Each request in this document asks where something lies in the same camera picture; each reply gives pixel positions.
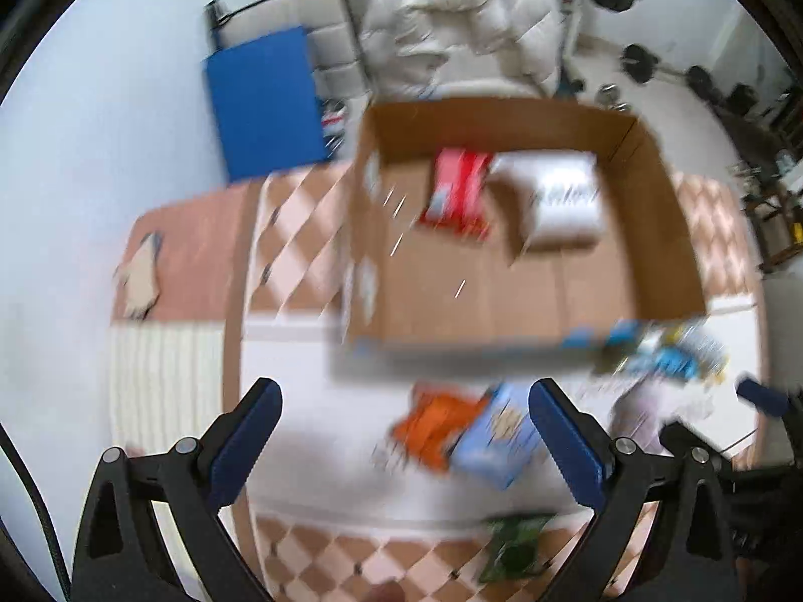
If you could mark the brown cardboard box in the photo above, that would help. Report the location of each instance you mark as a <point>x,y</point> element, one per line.
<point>411,286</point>

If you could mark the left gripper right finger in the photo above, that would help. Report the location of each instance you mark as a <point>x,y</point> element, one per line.
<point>688,553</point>

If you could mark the white ONMAX fabric pack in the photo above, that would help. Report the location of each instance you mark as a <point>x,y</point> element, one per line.
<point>558,196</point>

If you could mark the small wooden cutout piece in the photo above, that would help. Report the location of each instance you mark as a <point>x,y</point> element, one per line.
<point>138,278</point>

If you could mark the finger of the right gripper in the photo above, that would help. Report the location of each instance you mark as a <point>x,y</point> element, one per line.
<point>770,402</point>

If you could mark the orange snack packet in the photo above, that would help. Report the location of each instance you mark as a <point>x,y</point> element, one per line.
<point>437,418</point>

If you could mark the blue folder board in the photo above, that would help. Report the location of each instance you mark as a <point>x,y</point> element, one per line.
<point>265,104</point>

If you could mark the chrome dumbbells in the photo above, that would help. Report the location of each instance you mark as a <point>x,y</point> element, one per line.
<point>608,96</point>

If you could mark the black barbell on floor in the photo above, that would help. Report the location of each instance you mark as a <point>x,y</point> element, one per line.
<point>641,65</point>

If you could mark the green snack packet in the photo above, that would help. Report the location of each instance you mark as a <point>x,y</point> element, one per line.
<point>512,552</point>

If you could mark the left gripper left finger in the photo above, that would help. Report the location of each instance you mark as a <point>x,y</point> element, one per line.
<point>120,553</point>

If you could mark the blue yellow snack packet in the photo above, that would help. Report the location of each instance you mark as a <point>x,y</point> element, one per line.
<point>683,352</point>

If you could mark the white puffer jacket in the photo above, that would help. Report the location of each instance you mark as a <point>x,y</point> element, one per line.
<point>420,49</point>

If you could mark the red white small box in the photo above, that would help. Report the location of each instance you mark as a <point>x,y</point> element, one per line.
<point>334,114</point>

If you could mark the red snack packet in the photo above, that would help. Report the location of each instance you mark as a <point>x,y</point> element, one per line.
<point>456,196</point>

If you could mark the light blue tissue pack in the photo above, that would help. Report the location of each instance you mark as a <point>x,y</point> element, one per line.
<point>500,443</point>

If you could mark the white padded chair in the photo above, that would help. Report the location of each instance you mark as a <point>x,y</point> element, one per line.
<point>333,47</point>

